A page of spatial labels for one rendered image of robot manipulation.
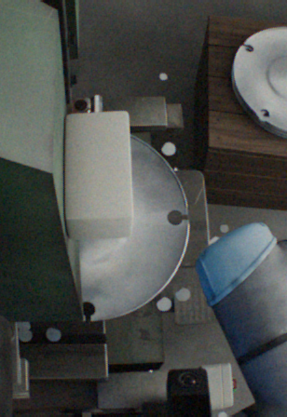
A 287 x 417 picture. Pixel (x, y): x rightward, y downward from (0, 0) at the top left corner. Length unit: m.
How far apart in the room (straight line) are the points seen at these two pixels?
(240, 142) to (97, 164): 1.13
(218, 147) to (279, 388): 1.02
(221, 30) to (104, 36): 0.50
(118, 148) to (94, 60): 1.61
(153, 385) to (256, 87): 0.78
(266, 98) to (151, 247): 0.67
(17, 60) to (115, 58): 1.71
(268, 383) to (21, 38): 0.35
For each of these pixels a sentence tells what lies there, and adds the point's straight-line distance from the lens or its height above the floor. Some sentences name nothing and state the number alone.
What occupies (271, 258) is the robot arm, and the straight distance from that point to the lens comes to 0.58.
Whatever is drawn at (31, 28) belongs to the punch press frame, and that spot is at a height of 1.44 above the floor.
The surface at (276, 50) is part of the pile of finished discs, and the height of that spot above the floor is 0.39.
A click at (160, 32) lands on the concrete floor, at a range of 2.09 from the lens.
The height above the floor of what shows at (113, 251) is 0.79.
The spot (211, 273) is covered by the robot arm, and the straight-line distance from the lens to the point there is 0.58.
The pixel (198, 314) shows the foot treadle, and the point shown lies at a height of 0.16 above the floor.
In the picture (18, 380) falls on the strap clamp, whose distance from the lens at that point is 0.98.
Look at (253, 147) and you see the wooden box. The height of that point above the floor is 0.35.
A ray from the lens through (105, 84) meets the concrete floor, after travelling 1.98.
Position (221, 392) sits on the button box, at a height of 0.63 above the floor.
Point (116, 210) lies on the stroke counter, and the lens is 0.41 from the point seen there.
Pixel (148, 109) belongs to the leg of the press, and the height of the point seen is 0.64.
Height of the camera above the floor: 1.72
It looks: 70 degrees down
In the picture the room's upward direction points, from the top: 8 degrees clockwise
